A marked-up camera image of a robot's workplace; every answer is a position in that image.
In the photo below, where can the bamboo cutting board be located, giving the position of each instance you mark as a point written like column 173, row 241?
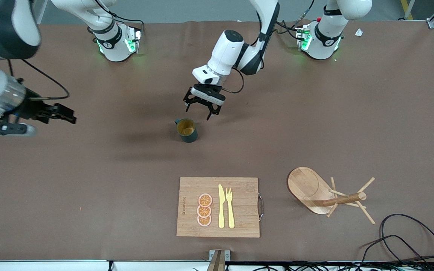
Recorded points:
column 243, row 195

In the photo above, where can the yellow plastic fork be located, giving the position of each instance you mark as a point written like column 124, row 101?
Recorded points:
column 231, row 214

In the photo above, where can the dark green HOME cup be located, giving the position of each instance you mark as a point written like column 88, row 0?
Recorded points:
column 191, row 137

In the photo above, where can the orange slice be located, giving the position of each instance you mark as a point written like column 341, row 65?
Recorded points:
column 205, row 199

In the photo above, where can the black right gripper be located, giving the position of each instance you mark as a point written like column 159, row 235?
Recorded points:
column 31, row 107

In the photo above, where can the metal table bracket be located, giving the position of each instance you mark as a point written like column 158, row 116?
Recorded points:
column 219, row 259

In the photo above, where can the yellow plastic knife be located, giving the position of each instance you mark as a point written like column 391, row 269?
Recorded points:
column 221, row 210

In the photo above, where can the wooden cup rack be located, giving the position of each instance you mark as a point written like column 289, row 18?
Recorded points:
column 301, row 184

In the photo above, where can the white table edge rail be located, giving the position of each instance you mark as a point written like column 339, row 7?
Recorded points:
column 51, row 266

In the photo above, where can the white paper scrap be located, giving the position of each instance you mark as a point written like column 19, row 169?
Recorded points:
column 359, row 32

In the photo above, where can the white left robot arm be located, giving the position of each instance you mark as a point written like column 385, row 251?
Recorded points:
column 228, row 49

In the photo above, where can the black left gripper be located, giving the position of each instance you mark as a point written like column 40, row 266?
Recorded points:
column 199, row 99

